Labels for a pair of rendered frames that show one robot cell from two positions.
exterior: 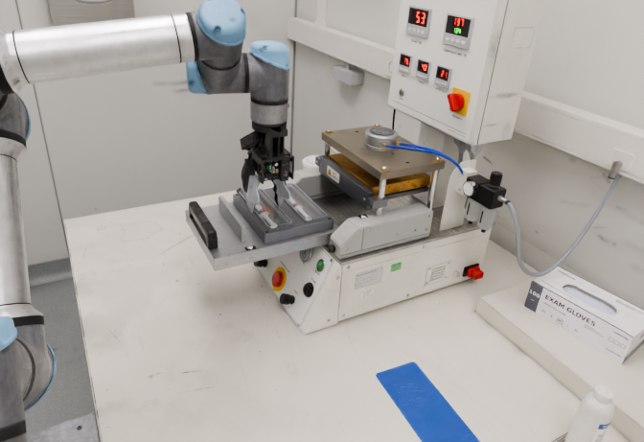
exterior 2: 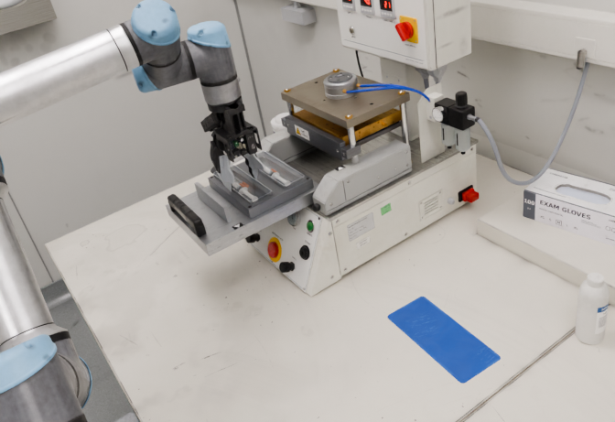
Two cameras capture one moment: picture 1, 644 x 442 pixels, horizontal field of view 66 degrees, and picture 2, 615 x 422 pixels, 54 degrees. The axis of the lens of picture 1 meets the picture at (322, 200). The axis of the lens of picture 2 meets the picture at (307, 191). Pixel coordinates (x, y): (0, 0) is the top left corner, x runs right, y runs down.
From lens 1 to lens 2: 0.23 m
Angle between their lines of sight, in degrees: 4
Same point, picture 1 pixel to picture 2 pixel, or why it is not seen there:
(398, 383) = (410, 319)
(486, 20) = not seen: outside the picture
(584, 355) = (586, 249)
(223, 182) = (195, 162)
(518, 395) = (528, 302)
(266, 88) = (213, 70)
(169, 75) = not seen: hidden behind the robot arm
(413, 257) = (401, 195)
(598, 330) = (595, 221)
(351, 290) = (346, 243)
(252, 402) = (275, 368)
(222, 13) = (155, 17)
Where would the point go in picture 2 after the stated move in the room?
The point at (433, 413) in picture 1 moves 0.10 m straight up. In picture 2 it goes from (447, 338) to (445, 300)
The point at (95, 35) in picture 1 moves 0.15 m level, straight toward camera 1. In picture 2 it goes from (46, 70) to (60, 95)
